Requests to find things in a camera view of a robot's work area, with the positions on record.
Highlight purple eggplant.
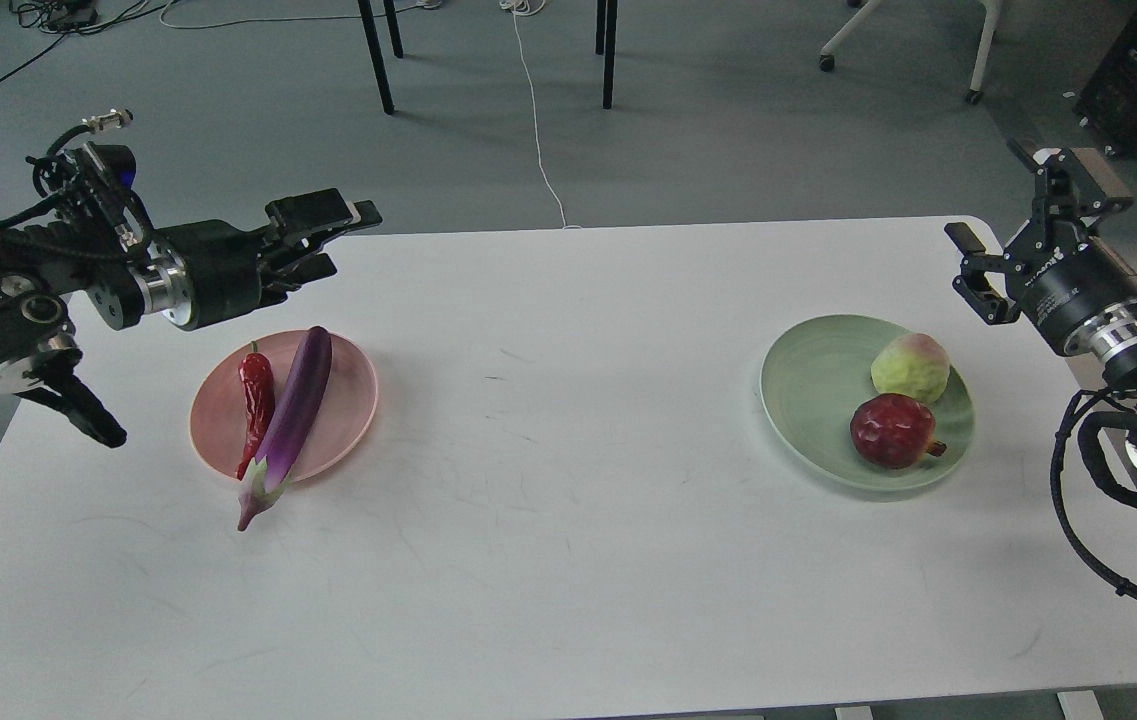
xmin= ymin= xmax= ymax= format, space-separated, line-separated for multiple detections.
xmin=236 ymin=325 xmax=332 ymax=532

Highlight red pomegranate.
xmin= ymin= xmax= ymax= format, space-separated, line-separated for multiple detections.
xmin=850 ymin=394 xmax=948 ymax=470

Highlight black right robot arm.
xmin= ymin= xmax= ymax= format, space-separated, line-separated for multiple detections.
xmin=944 ymin=138 xmax=1137 ymax=601

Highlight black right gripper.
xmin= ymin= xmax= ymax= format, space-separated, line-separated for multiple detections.
xmin=944 ymin=140 xmax=1137 ymax=357

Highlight green pink peach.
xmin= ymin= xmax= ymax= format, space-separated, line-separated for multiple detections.
xmin=870 ymin=333 xmax=951 ymax=405

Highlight black table legs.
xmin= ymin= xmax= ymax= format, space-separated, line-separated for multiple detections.
xmin=356 ymin=0 xmax=619 ymax=116

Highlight white floor cable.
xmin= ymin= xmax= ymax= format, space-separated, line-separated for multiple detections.
xmin=499 ymin=0 xmax=583 ymax=231

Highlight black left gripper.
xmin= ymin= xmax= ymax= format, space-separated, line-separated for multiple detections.
xmin=143 ymin=188 xmax=382 ymax=331

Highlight red chili pepper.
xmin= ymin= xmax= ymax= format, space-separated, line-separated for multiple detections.
xmin=235 ymin=341 xmax=276 ymax=480

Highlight white chair base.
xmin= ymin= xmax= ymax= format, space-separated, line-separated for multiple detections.
xmin=818 ymin=0 xmax=1004 ymax=106

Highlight black floor cables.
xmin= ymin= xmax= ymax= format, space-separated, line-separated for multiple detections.
xmin=0 ymin=0 xmax=449 ymax=117

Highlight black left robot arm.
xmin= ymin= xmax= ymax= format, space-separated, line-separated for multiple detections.
xmin=0 ymin=109 xmax=382 ymax=448

